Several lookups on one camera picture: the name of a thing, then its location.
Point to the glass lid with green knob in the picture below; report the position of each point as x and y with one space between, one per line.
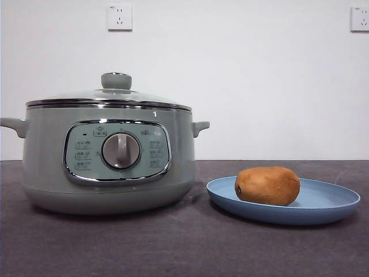
116 81

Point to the brown potato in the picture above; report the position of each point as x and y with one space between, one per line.
268 186

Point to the blue round plate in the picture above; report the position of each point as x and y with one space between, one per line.
325 199

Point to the pale green electric steamer pot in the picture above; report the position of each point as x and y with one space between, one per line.
43 164

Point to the white wall socket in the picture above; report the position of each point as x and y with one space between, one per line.
120 17
361 19

